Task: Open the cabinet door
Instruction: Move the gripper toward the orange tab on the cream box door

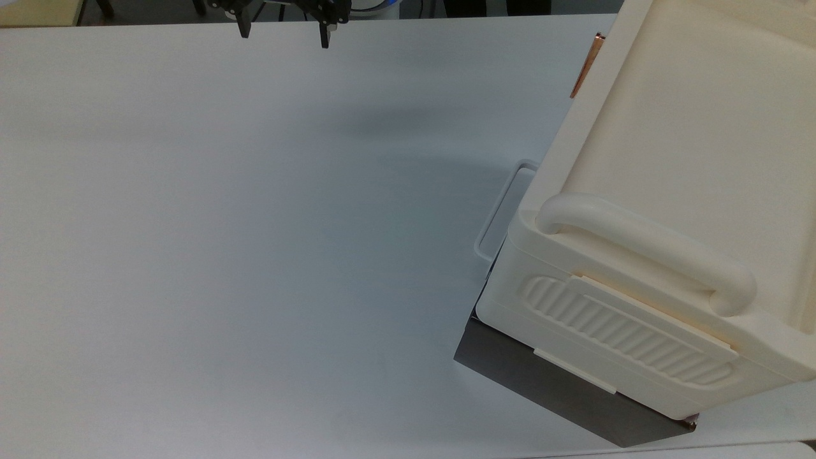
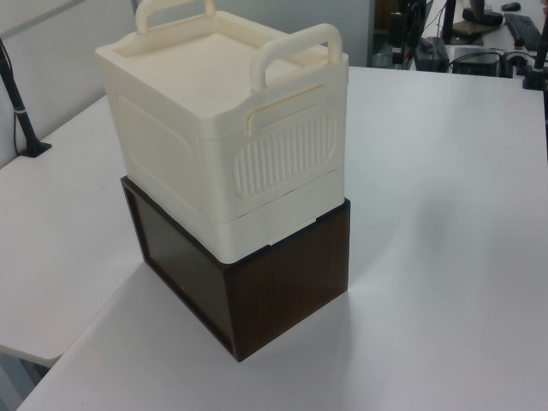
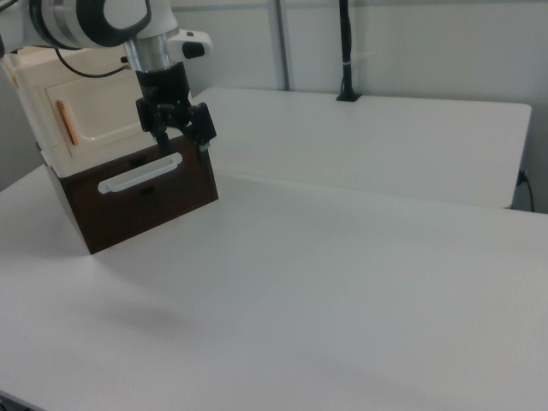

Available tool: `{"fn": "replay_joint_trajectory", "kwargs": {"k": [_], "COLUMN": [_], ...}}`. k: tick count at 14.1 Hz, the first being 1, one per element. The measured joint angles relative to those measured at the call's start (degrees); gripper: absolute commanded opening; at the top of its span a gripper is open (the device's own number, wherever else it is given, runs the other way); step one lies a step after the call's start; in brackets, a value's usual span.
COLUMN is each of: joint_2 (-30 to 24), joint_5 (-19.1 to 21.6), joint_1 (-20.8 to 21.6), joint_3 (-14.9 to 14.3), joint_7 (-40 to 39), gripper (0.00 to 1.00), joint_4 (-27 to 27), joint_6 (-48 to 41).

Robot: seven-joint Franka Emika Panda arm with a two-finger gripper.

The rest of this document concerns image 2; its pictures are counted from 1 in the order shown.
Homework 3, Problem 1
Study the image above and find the cream cabinet door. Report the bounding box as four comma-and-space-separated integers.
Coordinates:
105, 83, 217, 226

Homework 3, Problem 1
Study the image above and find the cream plastic storage cabinet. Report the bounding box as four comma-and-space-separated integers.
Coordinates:
94, 0, 348, 265

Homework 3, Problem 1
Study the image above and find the black and green device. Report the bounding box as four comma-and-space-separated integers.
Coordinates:
413, 36, 450, 72

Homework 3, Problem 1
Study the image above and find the black rectangular box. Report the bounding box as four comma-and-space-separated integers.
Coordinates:
449, 46, 515, 78

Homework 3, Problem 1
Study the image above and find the black monitor stand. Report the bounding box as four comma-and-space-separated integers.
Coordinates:
442, 0, 457, 44

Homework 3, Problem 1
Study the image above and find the brown wooden board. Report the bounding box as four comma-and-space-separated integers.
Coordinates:
452, 19, 485, 45

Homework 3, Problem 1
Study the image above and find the black pole stand with base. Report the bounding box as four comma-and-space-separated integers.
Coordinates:
0, 36, 53, 159

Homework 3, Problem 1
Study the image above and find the black computer keyboard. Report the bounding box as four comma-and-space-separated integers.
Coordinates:
503, 12, 544, 45

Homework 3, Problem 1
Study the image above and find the black upright post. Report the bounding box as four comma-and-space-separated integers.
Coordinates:
388, 10, 406, 68

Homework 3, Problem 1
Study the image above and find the black clamp mount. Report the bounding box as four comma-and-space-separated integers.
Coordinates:
521, 25, 548, 91

